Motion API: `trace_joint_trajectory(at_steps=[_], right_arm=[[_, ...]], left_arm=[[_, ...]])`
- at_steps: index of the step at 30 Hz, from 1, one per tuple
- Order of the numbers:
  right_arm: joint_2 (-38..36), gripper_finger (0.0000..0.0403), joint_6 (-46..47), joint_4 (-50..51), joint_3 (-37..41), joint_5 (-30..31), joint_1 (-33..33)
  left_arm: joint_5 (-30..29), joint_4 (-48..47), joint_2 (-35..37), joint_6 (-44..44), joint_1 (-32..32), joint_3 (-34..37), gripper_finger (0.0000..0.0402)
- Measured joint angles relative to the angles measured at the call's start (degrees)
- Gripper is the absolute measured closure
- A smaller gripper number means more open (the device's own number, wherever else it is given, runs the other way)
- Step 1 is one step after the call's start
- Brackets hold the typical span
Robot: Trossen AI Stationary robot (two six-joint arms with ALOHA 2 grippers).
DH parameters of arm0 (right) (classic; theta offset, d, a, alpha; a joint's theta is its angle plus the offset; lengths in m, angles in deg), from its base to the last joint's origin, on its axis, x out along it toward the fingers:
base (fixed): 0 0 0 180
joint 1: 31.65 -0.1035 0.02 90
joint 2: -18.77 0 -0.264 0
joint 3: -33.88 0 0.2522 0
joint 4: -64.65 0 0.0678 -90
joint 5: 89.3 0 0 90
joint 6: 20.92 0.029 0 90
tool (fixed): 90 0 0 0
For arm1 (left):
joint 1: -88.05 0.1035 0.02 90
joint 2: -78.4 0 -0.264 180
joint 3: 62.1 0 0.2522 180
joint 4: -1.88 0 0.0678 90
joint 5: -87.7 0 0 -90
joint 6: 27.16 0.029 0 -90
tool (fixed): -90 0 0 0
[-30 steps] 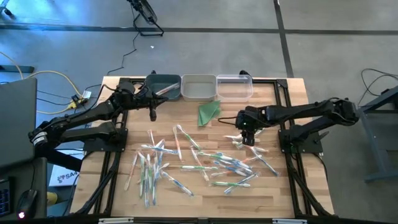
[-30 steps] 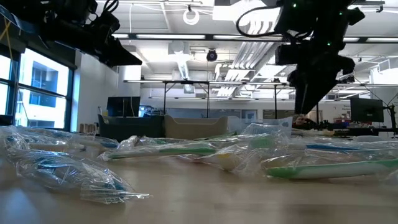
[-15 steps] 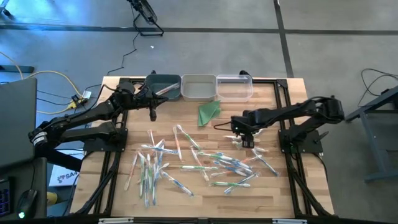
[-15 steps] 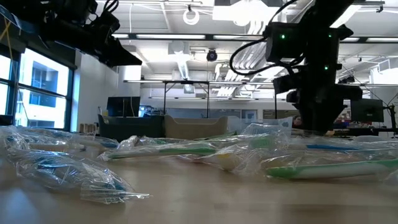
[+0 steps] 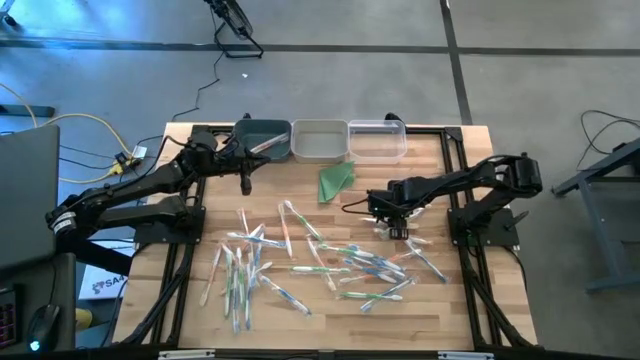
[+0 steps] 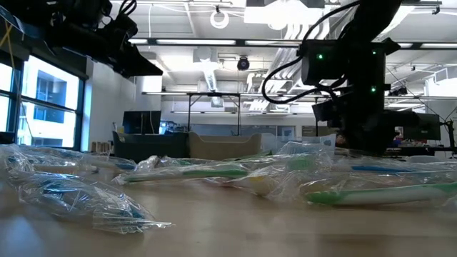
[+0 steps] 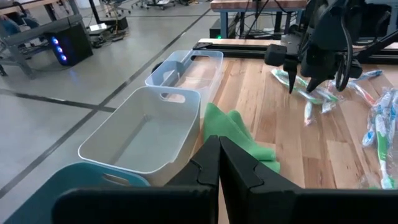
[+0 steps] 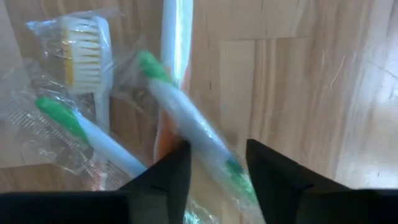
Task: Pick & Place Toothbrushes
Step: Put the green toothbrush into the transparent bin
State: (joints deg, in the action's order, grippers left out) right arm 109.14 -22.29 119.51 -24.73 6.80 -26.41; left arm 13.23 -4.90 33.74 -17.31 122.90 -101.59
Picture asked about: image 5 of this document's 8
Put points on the green toothbrush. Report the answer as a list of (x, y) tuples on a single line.
[(345, 250), (320, 270), (228, 280), (420, 212), (305, 222), (370, 296), (242, 280)]

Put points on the black round clamp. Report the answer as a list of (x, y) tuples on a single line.
[(395, 117)]

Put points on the beige plastic bin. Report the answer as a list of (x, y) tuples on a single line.
[(320, 142)]

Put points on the white printed box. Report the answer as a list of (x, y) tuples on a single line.
[(102, 285)]

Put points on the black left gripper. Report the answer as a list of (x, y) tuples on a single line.
[(232, 160)]

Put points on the clear plastic bin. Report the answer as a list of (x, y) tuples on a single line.
[(377, 150)]

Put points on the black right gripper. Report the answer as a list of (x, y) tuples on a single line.
[(400, 195)]

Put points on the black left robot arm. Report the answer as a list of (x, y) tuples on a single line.
[(150, 180)]

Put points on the dark green plastic bin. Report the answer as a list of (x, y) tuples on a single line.
[(250, 131)]

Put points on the black computer mouse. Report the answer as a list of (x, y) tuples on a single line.
[(42, 327)]

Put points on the backlit keyboard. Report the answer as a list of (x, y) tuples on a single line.
[(6, 320)]

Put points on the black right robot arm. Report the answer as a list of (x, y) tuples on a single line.
[(500, 175)]

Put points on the yellow object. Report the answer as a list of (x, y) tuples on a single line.
[(84, 319)]

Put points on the green cloth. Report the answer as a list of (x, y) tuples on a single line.
[(335, 182)]

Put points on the black stand foot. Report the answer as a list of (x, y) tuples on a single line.
[(25, 110)]

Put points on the dark desk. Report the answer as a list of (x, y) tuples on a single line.
[(65, 280)]

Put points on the grey desk frame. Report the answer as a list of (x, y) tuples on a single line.
[(597, 230)]

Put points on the orange toothbrush in clear wrapper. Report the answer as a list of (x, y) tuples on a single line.
[(211, 275), (402, 256), (285, 230), (244, 220), (421, 241), (316, 252)]

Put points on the white table bracket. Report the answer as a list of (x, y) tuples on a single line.
[(465, 356), (185, 355)]

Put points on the grey computer monitor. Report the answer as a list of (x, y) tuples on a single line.
[(27, 195)]

